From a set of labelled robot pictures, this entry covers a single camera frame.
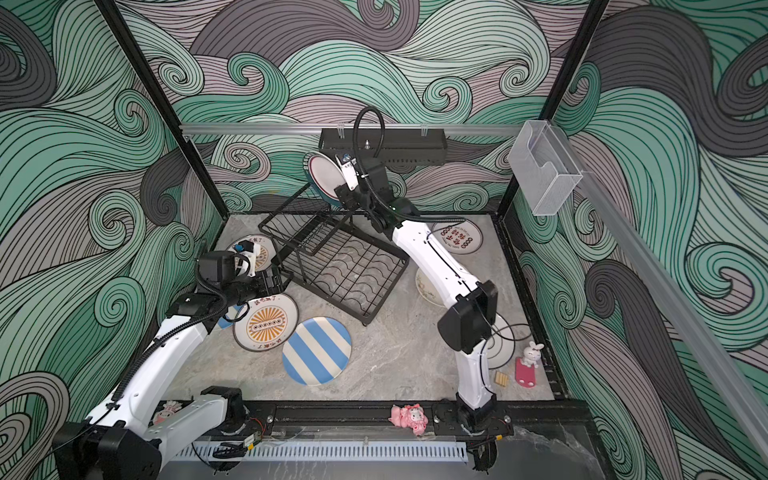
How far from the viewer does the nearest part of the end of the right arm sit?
2.29 feet

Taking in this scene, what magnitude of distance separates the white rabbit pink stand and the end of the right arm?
604 mm

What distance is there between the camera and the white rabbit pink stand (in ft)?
2.56
